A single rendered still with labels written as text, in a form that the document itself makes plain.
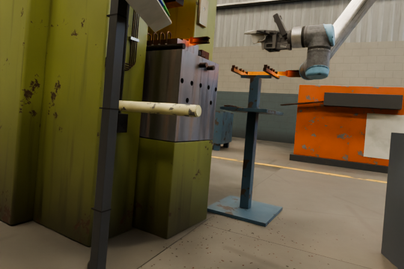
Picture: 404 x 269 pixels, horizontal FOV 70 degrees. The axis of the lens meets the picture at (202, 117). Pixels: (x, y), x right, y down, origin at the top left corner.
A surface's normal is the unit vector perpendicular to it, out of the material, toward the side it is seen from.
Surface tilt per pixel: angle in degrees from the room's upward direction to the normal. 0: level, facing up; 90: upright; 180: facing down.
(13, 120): 90
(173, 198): 90
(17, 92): 90
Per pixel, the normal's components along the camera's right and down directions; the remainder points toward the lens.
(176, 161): 0.85, 0.07
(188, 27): -0.51, -0.04
